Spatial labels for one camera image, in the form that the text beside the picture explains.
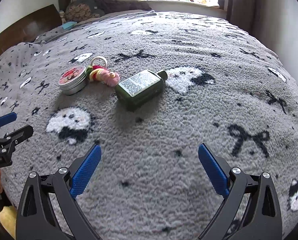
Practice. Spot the teal cloth by pillow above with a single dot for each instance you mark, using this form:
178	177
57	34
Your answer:
68	25

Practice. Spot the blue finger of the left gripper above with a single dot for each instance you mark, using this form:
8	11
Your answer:
8	118
20	135

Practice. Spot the small green lotion bottle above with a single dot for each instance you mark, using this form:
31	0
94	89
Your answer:
138	89

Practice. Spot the grey cat pattern bedspread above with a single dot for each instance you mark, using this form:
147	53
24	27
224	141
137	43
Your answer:
224	89

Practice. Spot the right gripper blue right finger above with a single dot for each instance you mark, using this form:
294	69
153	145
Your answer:
262	217

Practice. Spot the brown patterned pillow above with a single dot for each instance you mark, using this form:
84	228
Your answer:
81	10

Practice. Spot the brown right curtain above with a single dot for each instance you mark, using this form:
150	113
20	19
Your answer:
239	12

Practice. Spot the round metal tin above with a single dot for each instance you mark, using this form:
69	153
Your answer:
74	80

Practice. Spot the dark wooden headboard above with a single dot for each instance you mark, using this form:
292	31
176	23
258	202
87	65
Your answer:
29	27

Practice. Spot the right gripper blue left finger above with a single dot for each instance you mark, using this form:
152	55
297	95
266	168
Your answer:
36	218

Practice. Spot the colourful plush toy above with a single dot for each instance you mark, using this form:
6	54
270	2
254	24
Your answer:
101	74

